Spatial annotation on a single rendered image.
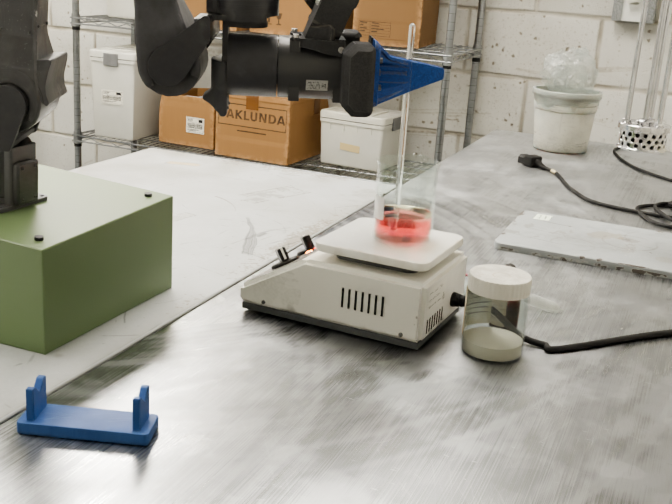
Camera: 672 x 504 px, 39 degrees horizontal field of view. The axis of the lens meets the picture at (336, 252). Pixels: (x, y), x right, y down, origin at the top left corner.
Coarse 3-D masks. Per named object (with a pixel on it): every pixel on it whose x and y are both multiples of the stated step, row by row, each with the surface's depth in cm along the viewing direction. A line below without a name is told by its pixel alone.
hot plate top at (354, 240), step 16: (352, 224) 98; (368, 224) 99; (320, 240) 92; (336, 240) 92; (352, 240) 93; (368, 240) 93; (432, 240) 95; (448, 240) 95; (352, 256) 90; (368, 256) 89; (384, 256) 88; (400, 256) 89; (416, 256) 89; (432, 256) 89
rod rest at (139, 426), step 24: (48, 408) 72; (72, 408) 72; (96, 408) 72; (144, 408) 70; (24, 432) 70; (48, 432) 69; (72, 432) 69; (96, 432) 69; (120, 432) 69; (144, 432) 69
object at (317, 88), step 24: (288, 48) 85; (360, 48) 79; (288, 72) 85; (312, 72) 85; (336, 72) 85; (360, 72) 79; (288, 96) 86; (312, 96) 87; (336, 96) 86; (360, 96) 80
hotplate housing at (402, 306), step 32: (320, 256) 93; (448, 256) 96; (256, 288) 95; (288, 288) 93; (320, 288) 92; (352, 288) 90; (384, 288) 89; (416, 288) 87; (448, 288) 94; (320, 320) 93; (352, 320) 91; (384, 320) 89; (416, 320) 88; (448, 320) 97
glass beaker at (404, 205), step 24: (384, 168) 90; (408, 168) 89; (432, 168) 90; (384, 192) 91; (408, 192) 90; (432, 192) 91; (384, 216) 91; (408, 216) 90; (432, 216) 92; (384, 240) 92; (408, 240) 91
